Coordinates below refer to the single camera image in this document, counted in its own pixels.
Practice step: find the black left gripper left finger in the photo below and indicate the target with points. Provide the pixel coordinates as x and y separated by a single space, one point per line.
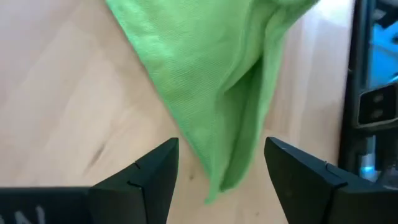
146 186

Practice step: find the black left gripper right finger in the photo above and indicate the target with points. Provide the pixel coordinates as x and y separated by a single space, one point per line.
298 180

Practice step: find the lime green microfiber towel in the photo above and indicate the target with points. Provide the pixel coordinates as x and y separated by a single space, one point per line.
202 77

